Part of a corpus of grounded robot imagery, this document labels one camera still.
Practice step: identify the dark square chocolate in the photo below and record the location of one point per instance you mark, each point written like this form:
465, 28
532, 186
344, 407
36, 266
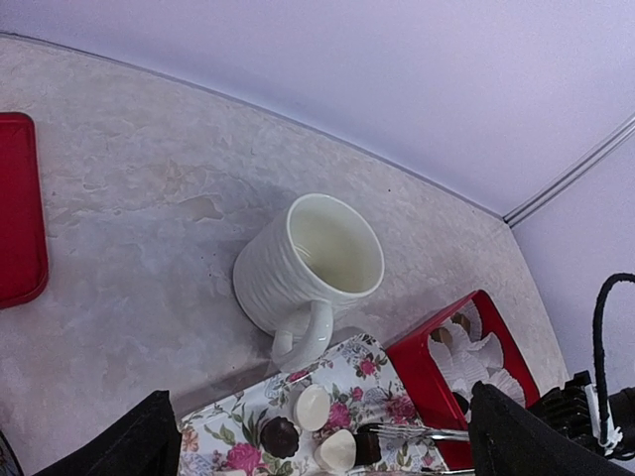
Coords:
367, 448

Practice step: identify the floral rectangular tray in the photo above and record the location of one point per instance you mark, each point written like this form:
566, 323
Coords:
223, 438

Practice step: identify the red box lid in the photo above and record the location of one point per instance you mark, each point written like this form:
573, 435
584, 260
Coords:
24, 254

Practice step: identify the white ribbed ceramic mug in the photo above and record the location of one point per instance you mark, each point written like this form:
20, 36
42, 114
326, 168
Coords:
311, 264

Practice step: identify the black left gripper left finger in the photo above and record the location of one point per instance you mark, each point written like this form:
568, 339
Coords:
145, 441

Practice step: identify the caramel hexagon chocolate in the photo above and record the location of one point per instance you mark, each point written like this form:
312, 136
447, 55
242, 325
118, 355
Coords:
462, 321

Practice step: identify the caramel square chocolate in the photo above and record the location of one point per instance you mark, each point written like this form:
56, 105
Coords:
442, 335

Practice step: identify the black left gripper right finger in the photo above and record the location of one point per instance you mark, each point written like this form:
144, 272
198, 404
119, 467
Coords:
505, 439

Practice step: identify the right aluminium frame post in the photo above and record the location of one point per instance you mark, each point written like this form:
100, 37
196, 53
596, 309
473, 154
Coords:
572, 174

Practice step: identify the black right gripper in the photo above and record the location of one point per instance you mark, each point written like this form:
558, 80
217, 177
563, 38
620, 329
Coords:
573, 412

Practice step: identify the metal tongs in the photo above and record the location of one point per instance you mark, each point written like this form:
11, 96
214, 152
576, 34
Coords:
415, 449

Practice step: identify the red box with paper cups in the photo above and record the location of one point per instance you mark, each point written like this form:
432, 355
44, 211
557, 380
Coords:
429, 390

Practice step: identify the dark round fluted chocolate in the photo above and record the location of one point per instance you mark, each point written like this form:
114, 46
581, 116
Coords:
280, 438

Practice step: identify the white round chocolate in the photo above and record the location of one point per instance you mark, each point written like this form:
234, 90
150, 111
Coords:
312, 407

